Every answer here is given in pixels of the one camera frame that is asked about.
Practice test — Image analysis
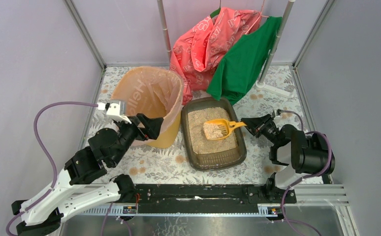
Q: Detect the white clothes rack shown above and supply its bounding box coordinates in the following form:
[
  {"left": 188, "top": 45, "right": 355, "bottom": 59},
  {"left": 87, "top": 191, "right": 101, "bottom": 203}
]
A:
[{"left": 157, "top": 0, "right": 295, "bottom": 98}]

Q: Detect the yellow ribbed trash bin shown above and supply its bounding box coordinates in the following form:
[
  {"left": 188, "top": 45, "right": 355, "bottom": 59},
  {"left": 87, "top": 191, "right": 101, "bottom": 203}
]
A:
[{"left": 111, "top": 66, "right": 185, "bottom": 149}]

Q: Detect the pink plastic bin liner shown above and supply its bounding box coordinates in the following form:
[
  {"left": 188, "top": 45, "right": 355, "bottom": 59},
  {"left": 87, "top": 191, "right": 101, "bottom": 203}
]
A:
[{"left": 111, "top": 66, "right": 185, "bottom": 147}]

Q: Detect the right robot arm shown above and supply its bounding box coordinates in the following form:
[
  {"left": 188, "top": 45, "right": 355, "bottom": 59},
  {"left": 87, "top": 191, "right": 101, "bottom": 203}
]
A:
[{"left": 241, "top": 115, "right": 335, "bottom": 201}]

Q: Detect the beige cat litter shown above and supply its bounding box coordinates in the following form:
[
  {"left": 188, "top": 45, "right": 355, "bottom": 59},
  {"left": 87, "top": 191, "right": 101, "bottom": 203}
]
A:
[{"left": 188, "top": 107, "right": 237, "bottom": 154}]

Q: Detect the white slotted cable duct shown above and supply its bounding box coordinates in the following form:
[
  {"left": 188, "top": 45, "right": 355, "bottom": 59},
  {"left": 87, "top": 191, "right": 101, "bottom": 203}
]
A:
[{"left": 79, "top": 202, "right": 282, "bottom": 217}]

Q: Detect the floral table mat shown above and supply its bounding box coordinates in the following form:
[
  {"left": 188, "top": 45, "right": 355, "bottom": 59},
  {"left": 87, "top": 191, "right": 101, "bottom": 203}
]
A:
[{"left": 97, "top": 65, "right": 307, "bottom": 184}]

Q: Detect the yellow litter scoop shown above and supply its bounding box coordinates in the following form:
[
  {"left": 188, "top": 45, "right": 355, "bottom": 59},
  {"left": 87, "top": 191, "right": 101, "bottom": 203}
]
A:
[{"left": 202, "top": 118, "right": 247, "bottom": 141}]

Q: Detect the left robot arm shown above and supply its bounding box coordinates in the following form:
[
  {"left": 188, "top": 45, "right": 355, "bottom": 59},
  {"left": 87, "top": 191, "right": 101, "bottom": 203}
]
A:
[{"left": 11, "top": 114, "right": 163, "bottom": 236}]

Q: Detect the pink patterned jacket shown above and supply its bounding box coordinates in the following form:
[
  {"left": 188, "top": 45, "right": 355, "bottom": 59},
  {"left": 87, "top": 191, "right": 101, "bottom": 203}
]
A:
[{"left": 170, "top": 7, "right": 261, "bottom": 105}]

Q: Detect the grey translucent litter box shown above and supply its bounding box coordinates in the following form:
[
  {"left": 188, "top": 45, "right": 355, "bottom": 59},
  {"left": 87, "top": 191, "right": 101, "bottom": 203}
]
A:
[{"left": 181, "top": 97, "right": 247, "bottom": 171}]

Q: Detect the green t-shirt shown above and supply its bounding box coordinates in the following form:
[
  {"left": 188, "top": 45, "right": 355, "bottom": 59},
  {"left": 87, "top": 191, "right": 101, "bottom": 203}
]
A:
[{"left": 206, "top": 17, "right": 283, "bottom": 105}]

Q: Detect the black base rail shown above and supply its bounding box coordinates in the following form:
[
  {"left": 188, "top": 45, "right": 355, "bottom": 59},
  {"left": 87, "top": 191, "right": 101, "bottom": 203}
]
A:
[{"left": 104, "top": 173, "right": 297, "bottom": 216}]

